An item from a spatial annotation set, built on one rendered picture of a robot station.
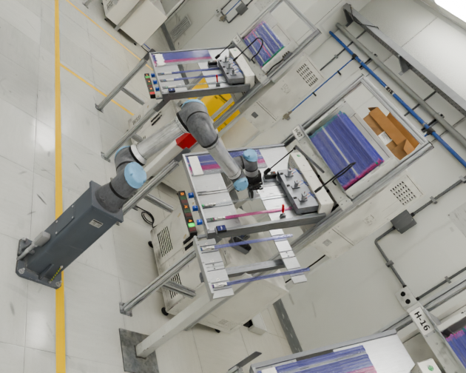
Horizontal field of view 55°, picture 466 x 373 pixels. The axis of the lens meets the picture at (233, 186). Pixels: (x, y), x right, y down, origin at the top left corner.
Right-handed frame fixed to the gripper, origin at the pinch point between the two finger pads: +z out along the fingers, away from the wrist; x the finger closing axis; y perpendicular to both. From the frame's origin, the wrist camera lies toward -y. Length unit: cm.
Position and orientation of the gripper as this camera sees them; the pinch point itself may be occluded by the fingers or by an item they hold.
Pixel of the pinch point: (250, 198)
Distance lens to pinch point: 262.5
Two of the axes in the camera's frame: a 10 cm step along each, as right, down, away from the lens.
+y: 9.6, -2.6, 1.3
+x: -2.8, -6.7, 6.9
